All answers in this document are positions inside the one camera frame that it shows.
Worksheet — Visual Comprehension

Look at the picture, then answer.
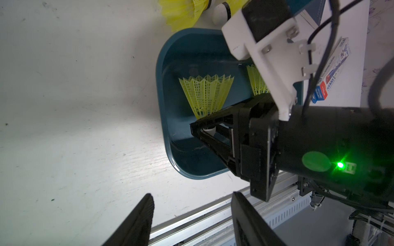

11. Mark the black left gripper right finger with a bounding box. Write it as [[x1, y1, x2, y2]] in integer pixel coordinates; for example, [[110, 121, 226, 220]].
[[231, 192, 285, 246]]

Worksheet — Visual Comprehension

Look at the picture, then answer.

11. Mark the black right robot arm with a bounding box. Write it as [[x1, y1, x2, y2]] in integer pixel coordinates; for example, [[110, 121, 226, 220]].
[[190, 60, 394, 213]]

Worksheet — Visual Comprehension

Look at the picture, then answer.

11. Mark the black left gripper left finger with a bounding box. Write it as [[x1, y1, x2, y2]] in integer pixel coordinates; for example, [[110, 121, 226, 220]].
[[103, 193, 155, 246]]

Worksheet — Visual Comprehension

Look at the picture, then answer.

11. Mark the yellow shuttlecock three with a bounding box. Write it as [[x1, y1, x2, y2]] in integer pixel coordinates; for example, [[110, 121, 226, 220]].
[[212, 0, 248, 26]]

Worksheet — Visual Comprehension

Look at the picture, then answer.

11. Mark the yellow shuttlecock six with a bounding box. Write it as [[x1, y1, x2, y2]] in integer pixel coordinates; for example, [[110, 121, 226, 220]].
[[179, 75, 234, 120]]

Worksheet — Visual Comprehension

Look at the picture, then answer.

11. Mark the blue book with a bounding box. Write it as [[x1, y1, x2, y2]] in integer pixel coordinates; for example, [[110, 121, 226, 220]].
[[287, 0, 326, 29]]

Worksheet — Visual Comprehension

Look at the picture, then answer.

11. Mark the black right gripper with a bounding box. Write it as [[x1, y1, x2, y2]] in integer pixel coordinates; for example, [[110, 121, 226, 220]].
[[190, 94, 280, 202]]

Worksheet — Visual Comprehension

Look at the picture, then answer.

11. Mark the yellow shuttlecock eight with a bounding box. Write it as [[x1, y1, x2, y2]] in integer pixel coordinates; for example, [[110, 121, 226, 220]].
[[247, 65, 270, 96]]

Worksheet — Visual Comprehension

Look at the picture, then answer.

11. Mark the teal plastic storage box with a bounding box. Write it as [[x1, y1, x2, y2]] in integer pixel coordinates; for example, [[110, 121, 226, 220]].
[[156, 28, 253, 179]]

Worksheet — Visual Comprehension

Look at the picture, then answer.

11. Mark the red blue white packet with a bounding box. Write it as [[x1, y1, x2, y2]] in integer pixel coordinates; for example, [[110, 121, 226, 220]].
[[312, 38, 351, 104]]

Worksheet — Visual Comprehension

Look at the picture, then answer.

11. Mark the aluminium front rail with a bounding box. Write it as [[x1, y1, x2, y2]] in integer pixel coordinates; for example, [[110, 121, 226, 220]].
[[148, 172, 310, 246]]

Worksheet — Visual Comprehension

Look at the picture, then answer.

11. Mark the yellow shuttlecock four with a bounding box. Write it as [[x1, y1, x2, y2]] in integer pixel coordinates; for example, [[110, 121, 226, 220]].
[[158, 0, 215, 32]]

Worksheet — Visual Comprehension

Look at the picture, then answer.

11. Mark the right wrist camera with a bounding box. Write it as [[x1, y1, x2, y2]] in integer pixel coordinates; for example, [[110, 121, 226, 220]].
[[221, 1, 318, 122]]

